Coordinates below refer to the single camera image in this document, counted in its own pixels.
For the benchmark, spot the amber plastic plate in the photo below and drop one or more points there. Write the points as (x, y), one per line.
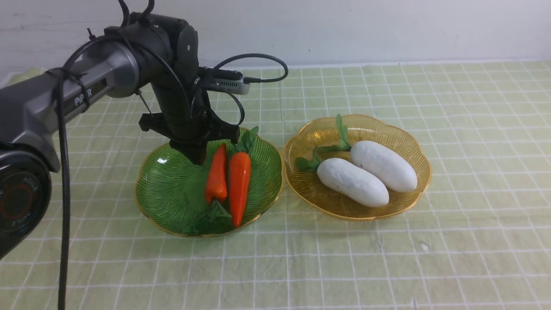
(325, 132)

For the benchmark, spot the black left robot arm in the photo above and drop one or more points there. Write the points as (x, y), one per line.
(147, 49)

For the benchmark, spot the green plastic plate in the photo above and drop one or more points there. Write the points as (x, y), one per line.
(170, 190)

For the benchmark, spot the orange toy carrot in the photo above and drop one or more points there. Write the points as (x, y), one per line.
(239, 176)
(215, 191)

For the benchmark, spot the white toy radish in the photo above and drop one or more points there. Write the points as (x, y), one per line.
(392, 169)
(346, 178)

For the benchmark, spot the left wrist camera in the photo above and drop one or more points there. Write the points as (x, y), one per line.
(222, 80)

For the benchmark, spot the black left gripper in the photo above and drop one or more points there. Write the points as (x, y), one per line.
(187, 127)

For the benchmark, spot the green checked tablecloth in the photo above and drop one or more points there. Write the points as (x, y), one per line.
(478, 239)

